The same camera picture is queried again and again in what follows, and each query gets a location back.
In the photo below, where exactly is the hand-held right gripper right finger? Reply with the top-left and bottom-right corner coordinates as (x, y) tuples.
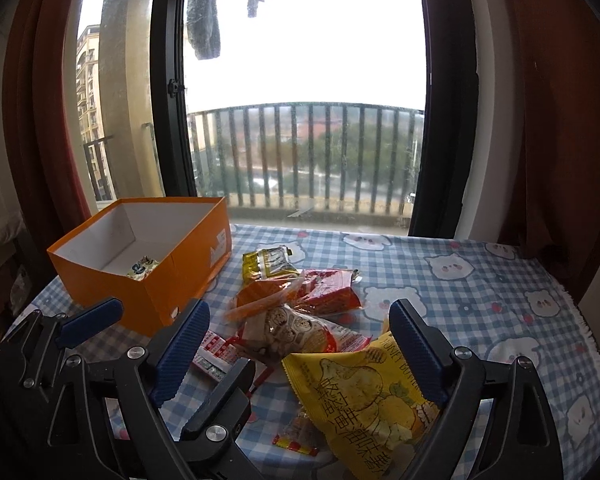
(387, 299), (563, 480)

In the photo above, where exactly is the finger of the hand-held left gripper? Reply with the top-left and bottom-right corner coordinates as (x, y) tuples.
(10, 297), (124, 392)

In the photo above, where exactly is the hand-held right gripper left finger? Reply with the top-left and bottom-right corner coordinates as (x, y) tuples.
(45, 299), (257, 480)

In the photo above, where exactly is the red and white snack packet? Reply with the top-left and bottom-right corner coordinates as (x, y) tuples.
(190, 330), (273, 398)

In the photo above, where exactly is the yellow potato chip bag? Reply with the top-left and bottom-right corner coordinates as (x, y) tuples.
(281, 317), (446, 476)

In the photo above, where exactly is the orange cardboard box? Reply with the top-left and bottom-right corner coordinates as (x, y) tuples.
(46, 196), (232, 338)

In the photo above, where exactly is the orange transparent snack packet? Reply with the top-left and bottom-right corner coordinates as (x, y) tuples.
(224, 277), (306, 323)

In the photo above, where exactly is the red spicy snack packet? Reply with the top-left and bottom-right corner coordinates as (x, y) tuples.
(292, 268), (363, 316)

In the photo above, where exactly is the clear biscuit packet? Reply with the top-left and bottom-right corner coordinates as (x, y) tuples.
(237, 302), (372, 361)

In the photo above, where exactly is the small blue-yellow snack packet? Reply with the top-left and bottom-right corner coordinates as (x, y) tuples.
(126, 255), (160, 281)

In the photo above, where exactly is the blue checked bear tablecloth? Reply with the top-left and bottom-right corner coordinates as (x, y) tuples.
(2, 222), (600, 480)

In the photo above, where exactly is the yellow-green snack packet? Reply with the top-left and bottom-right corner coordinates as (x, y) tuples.
(242, 245), (303, 286)

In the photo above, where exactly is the pale cloth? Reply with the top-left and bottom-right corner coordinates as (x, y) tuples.
(0, 200), (25, 251)

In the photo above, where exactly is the small clear candy packet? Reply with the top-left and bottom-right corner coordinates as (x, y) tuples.
(271, 407), (326, 458)

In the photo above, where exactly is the apartment building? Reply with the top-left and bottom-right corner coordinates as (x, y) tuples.
(76, 24), (116, 201)

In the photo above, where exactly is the red-brown curtain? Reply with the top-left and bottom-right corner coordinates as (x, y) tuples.
(495, 0), (600, 301)
(2, 0), (98, 241)

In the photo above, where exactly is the balcony railing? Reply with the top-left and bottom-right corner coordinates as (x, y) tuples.
(186, 101), (426, 211)

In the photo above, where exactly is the dark grey hanging garment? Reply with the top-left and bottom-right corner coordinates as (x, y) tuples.
(186, 0), (222, 62)

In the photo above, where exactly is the black window frame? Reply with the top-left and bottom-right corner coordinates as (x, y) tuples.
(150, 0), (481, 238)

